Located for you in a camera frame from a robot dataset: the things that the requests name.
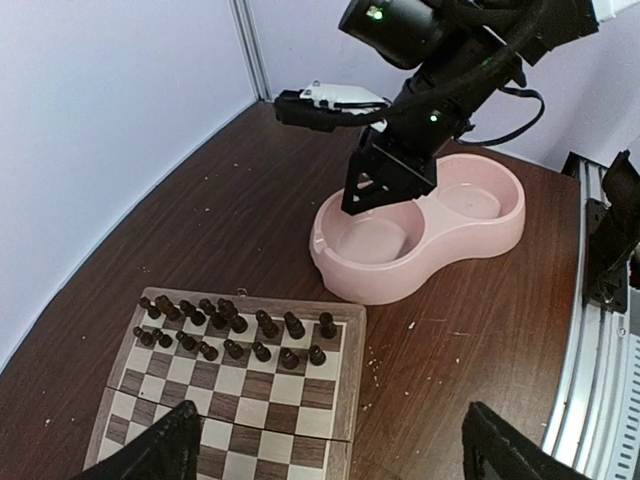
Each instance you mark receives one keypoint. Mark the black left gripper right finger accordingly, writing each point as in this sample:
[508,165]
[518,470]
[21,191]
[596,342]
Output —
[494,449]

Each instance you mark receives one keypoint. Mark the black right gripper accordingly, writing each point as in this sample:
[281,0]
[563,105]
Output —
[460,53]

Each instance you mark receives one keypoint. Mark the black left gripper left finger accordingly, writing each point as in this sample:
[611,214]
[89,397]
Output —
[167,450]

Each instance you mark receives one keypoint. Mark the wooden chess board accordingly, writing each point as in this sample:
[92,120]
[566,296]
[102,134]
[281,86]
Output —
[254,425]

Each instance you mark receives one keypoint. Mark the dark chess pieces row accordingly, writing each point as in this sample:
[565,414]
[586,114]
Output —
[173,338]

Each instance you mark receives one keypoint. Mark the pink double pet bowl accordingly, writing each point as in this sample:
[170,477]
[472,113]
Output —
[477,210]

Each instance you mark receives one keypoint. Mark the aluminium front rail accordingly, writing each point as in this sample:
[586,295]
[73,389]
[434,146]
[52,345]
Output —
[594,422]

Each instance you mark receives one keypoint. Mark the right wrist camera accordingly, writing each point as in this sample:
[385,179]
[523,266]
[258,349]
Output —
[301,107]

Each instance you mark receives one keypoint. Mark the right aluminium frame post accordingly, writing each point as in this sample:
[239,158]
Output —
[250,45]

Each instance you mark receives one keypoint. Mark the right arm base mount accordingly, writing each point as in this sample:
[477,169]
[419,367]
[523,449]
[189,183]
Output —
[612,235]

